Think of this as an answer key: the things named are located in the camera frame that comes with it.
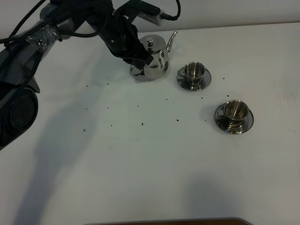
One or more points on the stainless steel saucer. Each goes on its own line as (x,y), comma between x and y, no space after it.
(193,86)
(232,126)

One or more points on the near stainless steel saucer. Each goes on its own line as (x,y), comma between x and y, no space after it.
(232,126)

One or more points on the near stainless steel teacup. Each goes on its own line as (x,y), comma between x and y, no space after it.
(233,112)

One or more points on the stainless steel teacup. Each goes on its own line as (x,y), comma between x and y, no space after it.
(233,112)
(193,72)

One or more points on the far stainless steel saucer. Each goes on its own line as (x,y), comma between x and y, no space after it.
(193,86)

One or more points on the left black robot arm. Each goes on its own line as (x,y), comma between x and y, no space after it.
(59,20)

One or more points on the stainless steel teapot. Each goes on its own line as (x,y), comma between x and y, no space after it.
(159,50)

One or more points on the far stainless steel teacup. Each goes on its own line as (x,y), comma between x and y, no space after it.
(193,72)

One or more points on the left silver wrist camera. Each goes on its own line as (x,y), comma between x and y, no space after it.
(154,19)

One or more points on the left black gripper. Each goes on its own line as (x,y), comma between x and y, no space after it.
(120,36)

